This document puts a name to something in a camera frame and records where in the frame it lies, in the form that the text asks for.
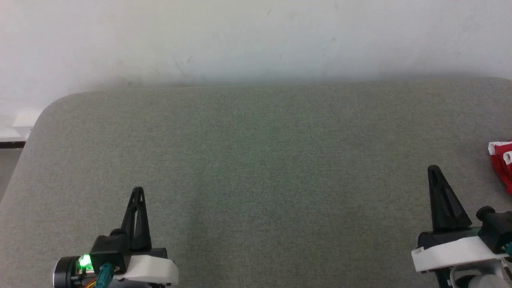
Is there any grey fabric sofa cushion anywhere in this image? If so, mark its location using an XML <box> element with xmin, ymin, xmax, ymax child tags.
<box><xmin>0</xmin><ymin>78</ymin><xmax>512</xmax><ymax>288</ymax></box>

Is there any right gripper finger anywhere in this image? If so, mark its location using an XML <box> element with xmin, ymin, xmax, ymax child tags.
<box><xmin>427</xmin><ymin>164</ymin><xmax>473</xmax><ymax>233</ymax></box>

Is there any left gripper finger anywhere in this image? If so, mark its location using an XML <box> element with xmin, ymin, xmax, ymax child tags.
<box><xmin>120</xmin><ymin>187</ymin><xmax>139</xmax><ymax>245</ymax></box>
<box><xmin>134</xmin><ymin>187</ymin><xmax>153</xmax><ymax>252</ymax></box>

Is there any teal cable connector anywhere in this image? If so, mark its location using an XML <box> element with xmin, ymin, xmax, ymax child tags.
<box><xmin>95</xmin><ymin>263</ymin><xmax>116</xmax><ymax>288</ymax></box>

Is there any red towel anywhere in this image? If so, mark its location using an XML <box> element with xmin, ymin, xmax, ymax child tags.
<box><xmin>488</xmin><ymin>140</ymin><xmax>512</xmax><ymax>195</ymax></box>

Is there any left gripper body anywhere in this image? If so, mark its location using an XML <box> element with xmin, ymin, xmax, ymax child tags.
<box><xmin>115</xmin><ymin>247</ymin><xmax>180</xmax><ymax>286</ymax></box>

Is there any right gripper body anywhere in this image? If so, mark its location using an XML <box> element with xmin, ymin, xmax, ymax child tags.
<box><xmin>411</xmin><ymin>226</ymin><xmax>509</xmax><ymax>273</ymax></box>

